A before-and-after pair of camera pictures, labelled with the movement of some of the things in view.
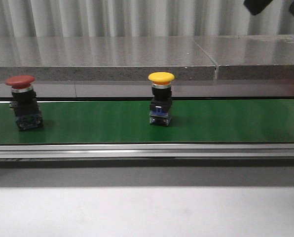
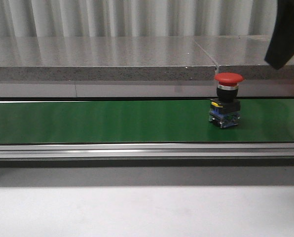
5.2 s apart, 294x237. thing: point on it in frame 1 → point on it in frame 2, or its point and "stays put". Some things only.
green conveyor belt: (128, 122) stays put
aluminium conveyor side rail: (256, 150) stays put
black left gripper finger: (255, 7) → (288, 35)
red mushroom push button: (24, 103) → (225, 108)
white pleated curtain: (88, 18) stays put
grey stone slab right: (256, 57) stays put
